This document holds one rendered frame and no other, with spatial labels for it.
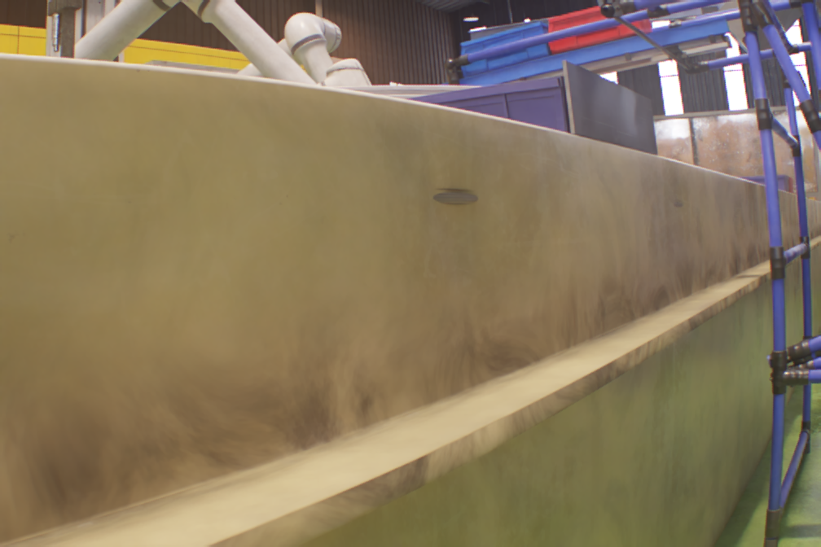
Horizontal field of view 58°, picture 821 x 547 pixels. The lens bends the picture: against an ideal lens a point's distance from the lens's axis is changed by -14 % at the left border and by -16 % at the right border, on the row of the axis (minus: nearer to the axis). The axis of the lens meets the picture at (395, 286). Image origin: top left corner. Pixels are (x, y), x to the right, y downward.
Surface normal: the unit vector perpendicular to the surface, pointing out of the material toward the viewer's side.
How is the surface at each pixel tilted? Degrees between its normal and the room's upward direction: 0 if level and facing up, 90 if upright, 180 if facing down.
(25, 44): 90
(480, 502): 90
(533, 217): 90
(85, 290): 90
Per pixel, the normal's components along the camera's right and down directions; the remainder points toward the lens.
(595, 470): 0.83, -0.04
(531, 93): -0.56, 0.11
